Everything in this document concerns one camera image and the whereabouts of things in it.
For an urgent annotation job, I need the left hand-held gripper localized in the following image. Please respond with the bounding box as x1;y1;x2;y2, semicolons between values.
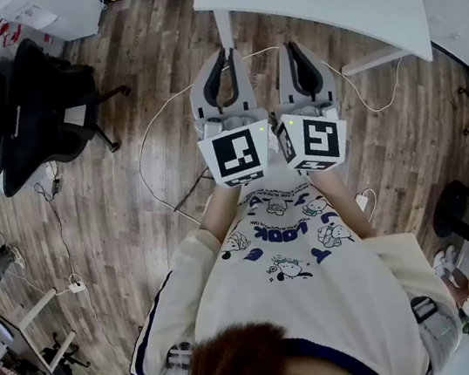
182;43;281;194

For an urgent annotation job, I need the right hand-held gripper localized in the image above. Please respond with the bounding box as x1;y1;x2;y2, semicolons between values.
260;33;355;181

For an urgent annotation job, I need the person's left forearm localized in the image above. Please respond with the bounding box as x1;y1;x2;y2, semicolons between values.
194;182;256;249

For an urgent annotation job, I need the person's right forearm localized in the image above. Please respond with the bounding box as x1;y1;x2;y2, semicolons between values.
307;162;379;248

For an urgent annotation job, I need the white table leg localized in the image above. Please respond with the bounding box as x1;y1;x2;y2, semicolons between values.
212;6;237;56

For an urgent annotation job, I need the white table crossbar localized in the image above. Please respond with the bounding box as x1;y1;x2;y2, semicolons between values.
337;42;413;78

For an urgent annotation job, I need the white charger block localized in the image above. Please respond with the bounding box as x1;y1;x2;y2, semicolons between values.
353;187;382;225

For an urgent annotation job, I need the black mesh office chair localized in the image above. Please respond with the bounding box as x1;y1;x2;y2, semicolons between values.
0;23;146;201

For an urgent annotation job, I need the white paper sheet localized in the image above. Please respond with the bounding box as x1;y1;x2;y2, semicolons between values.
0;0;60;36

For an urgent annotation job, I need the cream printed shirt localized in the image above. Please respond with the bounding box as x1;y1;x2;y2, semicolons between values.
103;156;469;375

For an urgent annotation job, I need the pile of red white packets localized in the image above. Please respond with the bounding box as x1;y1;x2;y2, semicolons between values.
0;15;28;49

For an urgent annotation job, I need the white power strip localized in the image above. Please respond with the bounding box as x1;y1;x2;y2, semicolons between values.
65;270;88;296

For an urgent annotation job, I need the thin white cable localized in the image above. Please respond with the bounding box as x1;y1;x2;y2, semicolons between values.
319;47;411;120

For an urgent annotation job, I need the long white floor cable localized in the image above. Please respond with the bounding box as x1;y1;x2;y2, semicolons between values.
122;44;309;236

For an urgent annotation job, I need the black floor cable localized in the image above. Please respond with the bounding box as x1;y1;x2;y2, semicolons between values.
168;166;217;213

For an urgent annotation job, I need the white desk frame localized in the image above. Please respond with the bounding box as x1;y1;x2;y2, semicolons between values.
12;283;83;375

